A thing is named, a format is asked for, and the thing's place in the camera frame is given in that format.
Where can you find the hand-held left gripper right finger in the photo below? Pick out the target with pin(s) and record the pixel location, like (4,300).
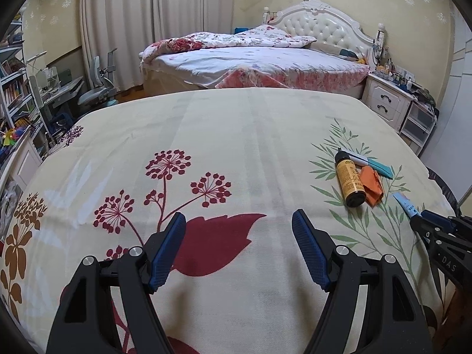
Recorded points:
(309,250)

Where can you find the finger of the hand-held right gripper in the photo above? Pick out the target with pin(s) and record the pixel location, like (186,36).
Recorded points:
(438,219)
(431,234)

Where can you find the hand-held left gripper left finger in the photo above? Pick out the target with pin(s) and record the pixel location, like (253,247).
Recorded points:
(166,250)

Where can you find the black bag lined trash bin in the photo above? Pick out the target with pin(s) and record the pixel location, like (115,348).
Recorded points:
(446,188)

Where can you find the blue foil wrapper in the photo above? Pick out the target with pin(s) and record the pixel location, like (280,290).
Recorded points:
(405,203)

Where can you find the orange folded paper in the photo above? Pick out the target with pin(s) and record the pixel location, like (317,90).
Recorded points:
(372,186)

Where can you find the teal wrapper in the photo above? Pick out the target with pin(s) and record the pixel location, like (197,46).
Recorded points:
(381,167)

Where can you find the gold bottle with black cap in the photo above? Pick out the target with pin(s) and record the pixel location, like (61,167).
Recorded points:
(350,182)

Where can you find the clear plastic drawer unit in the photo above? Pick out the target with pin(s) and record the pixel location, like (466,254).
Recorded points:
(418,125)

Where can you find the white wrapper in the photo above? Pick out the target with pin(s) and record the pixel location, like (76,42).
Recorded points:
(359,158)

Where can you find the floral tablecloth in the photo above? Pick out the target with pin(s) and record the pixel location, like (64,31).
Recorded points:
(221,147)

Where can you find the grey wardrobe door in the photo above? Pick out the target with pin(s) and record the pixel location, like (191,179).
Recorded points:
(453,99)

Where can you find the dark bag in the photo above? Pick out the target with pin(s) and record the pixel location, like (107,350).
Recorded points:
(424,94)

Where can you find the white carved nightstand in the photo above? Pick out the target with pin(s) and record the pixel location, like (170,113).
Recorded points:
(385,96)

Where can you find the cluster of small bottles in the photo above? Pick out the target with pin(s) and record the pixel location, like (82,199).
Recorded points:
(392,68)

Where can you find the white low cabinet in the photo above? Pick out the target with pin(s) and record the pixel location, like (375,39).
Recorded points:
(20,162)

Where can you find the grey desk chair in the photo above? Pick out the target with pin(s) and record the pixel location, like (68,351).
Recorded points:
(97,88)

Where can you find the teal and orange cloth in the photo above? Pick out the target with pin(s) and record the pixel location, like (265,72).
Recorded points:
(354,56)

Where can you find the grey study desk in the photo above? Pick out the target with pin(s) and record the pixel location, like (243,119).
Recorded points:
(62,90)

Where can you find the colourful toy pile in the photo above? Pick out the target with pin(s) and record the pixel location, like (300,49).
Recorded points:
(13,136)

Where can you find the beige pillow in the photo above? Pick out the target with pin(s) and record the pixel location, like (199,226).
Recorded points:
(328,48)

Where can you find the pink floral quilt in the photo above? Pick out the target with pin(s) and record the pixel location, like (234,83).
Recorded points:
(228,40)

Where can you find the white bed with tufted headboard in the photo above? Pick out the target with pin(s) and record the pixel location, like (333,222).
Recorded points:
(320,25)

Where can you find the white pleated curtain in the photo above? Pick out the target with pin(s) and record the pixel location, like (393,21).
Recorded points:
(147,25)

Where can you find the white bookshelf with books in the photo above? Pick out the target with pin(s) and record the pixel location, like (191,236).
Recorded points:
(14,81)

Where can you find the white desk lamp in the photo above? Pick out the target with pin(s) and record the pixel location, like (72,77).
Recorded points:
(38,59)

